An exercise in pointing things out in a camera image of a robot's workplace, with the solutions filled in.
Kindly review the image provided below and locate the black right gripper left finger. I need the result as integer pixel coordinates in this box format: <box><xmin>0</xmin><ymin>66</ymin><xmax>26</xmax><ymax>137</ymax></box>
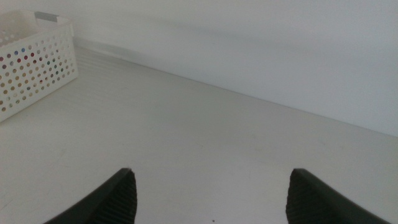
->
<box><xmin>43</xmin><ymin>167</ymin><xmax>138</xmax><ymax>224</ymax></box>

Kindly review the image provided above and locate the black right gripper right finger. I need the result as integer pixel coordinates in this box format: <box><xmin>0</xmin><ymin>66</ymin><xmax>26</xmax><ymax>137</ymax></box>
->
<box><xmin>285</xmin><ymin>168</ymin><xmax>393</xmax><ymax>224</ymax></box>

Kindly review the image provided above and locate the white perforated plastic basket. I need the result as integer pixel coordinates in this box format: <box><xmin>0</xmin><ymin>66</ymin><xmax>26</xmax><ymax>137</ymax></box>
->
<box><xmin>0</xmin><ymin>9</ymin><xmax>79</xmax><ymax>123</ymax></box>

